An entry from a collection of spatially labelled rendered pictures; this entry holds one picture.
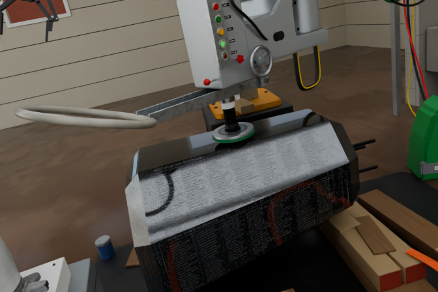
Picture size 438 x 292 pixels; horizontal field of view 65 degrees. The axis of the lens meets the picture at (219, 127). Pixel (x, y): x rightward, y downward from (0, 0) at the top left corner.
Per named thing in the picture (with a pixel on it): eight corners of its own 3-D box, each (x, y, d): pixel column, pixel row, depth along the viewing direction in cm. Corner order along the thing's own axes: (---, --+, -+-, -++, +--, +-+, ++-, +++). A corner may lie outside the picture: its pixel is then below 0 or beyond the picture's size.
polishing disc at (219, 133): (214, 143, 165) (214, 141, 165) (210, 130, 185) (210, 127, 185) (257, 133, 166) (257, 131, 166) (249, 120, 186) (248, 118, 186)
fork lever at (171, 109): (246, 82, 190) (244, 73, 189) (272, 83, 176) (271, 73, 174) (134, 121, 151) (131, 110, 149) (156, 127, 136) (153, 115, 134)
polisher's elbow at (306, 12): (279, 36, 203) (275, 0, 197) (300, 29, 214) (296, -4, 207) (306, 33, 188) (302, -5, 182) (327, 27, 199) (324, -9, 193)
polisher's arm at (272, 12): (303, 59, 220) (294, -23, 205) (335, 58, 203) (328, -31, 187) (216, 93, 179) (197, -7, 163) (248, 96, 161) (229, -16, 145)
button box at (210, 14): (229, 62, 155) (216, -4, 146) (233, 62, 153) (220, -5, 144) (215, 67, 150) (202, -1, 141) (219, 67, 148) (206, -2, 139)
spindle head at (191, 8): (246, 73, 191) (232, -11, 177) (276, 74, 175) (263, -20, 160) (195, 93, 171) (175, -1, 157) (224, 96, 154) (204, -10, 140)
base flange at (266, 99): (207, 104, 288) (206, 99, 286) (263, 91, 293) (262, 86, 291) (217, 120, 242) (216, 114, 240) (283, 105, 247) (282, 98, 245)
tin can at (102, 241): (111, 248, 248) (105, 233, 244) (117, 253, 241) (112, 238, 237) (98, 256, 242) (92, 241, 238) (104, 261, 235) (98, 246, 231)
